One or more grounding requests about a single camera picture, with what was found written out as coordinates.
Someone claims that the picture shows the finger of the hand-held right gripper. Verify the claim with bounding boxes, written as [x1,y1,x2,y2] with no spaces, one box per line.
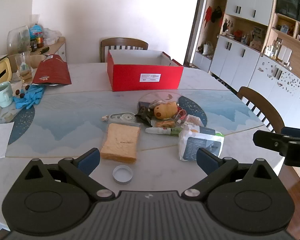
[281,127,300,138]
[253,130,294,155]

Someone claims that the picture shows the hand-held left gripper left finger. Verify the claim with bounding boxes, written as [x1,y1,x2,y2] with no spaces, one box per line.
[25,148,115,202]

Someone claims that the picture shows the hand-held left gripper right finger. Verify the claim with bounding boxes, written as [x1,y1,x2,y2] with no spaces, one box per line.
[182,148,278,201]

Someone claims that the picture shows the white blue tube package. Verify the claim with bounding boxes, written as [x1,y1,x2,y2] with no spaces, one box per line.
[179,124,225,161]

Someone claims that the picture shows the small pink white tube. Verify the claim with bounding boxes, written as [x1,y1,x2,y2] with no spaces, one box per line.
[176,109,188,126]

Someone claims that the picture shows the white green glue stick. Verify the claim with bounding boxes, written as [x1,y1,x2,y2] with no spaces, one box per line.
[145,127,183,137]

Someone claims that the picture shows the grey correction tape dispenser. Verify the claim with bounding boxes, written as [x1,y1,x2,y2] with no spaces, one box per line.
[102,112,135,123]

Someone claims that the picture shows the black packet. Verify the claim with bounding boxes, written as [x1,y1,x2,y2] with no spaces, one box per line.
[136,102,153,127]

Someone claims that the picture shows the red cardboard box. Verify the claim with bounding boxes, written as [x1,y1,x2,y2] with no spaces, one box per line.
[107,49,184,92]

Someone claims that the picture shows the white bottle cap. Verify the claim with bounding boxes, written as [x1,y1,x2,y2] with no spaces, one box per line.
[112,165,134,185]

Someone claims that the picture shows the curved wooden dining chair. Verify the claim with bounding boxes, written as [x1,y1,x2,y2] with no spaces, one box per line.
[237,86,285,133]

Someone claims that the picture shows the blue printed table mat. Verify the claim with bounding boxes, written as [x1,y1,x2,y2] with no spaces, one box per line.
[0,89,265,158]

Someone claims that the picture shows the brown capybara plush toy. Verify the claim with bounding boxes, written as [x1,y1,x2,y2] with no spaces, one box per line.
[154,102,178,120]

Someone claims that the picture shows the white canister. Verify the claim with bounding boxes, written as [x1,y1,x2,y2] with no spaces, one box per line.
[279,46,293,63]

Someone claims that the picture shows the blue disposable gloves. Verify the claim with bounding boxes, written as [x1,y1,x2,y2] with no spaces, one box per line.
[14,84,45,110]

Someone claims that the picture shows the white paper napkin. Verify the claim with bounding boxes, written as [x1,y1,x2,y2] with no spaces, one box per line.
[0,122,15,159]

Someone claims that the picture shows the red paper bag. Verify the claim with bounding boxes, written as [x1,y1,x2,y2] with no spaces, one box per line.
[32,54,72,87]

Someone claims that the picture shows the mint green mug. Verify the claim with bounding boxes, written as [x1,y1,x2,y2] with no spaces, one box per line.
[0,81,14,107]

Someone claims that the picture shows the white paper bag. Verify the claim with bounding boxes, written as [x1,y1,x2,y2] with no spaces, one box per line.
[202,41,214,55]

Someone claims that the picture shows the clear drinking glass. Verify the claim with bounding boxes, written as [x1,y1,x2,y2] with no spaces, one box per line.
[14,52,35,85]

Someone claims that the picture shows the white wooden sideboard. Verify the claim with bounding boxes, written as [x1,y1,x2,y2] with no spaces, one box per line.
[5,37,67,68]

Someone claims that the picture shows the slatted wooden dining chair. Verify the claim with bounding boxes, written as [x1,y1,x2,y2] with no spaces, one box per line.
[100,37,149,63]

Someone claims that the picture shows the clear plastic bag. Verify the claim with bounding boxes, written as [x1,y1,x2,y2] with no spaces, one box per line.
[44,27,62,45]

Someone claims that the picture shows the red hanging decoration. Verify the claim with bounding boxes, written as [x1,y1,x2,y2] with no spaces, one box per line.
[204,6,224,27]

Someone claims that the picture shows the large glass vase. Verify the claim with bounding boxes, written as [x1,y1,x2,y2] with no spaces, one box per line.
[7,26,32,55]

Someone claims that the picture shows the white wooden wall cabinet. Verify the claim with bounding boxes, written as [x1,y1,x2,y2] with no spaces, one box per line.
[192,0,300,123]

